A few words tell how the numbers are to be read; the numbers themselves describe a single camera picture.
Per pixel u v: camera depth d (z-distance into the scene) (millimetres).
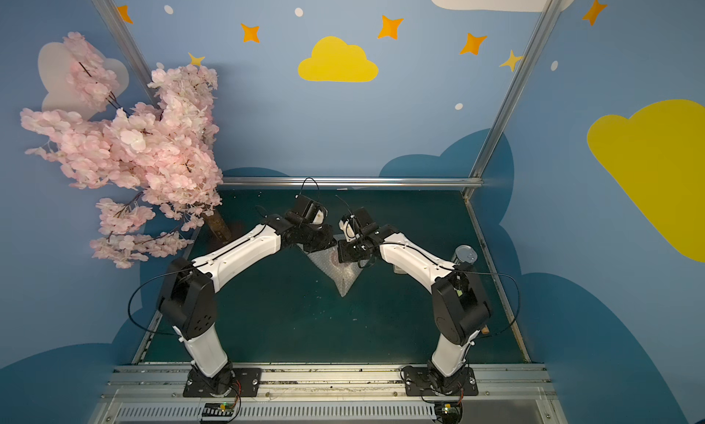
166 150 561
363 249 649
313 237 749
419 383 740
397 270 972
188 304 464
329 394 740
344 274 864
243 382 737
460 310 466
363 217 701
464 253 952
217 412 731
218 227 979
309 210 702
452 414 730
